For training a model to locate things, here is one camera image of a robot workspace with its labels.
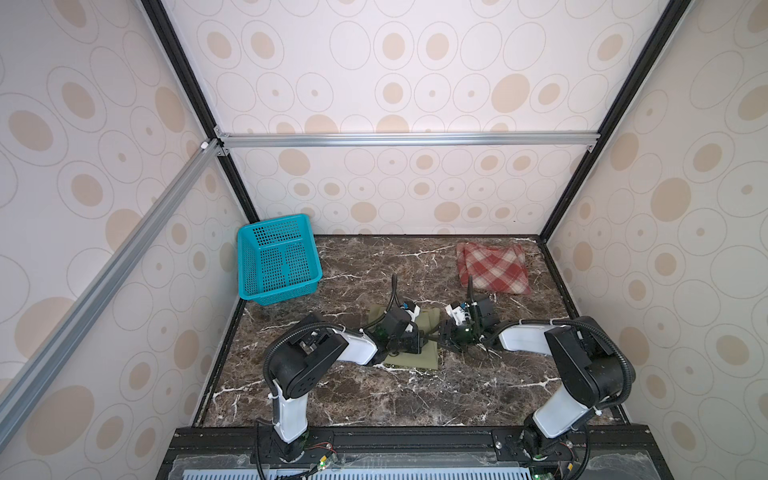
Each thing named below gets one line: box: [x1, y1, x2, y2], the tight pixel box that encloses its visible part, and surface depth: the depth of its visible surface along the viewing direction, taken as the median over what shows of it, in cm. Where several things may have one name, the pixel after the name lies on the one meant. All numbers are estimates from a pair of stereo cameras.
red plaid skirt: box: [456, 242, 531, 295], surface depth 108 cm
